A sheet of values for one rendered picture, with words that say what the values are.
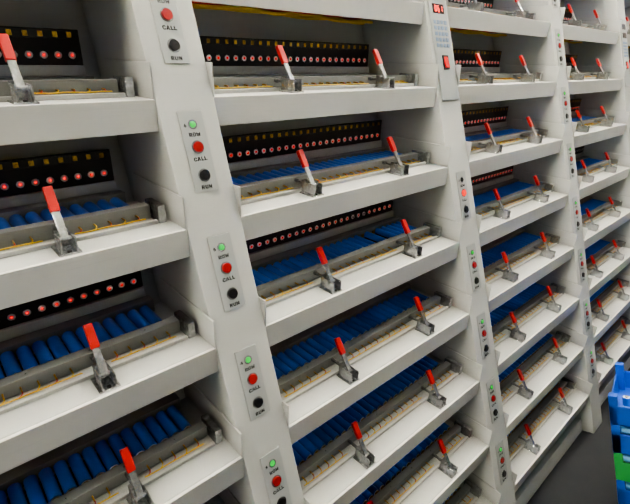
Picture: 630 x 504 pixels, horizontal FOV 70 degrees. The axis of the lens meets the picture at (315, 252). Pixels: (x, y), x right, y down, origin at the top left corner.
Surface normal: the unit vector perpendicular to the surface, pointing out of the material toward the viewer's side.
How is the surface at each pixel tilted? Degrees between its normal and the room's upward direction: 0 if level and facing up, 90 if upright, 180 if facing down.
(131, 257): 109
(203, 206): 90
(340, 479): 19
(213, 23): 90
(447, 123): 90
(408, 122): 90
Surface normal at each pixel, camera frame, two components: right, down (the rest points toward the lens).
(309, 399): 0.02, -0.91
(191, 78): 0.64, 0.00
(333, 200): 0.66, 0.31
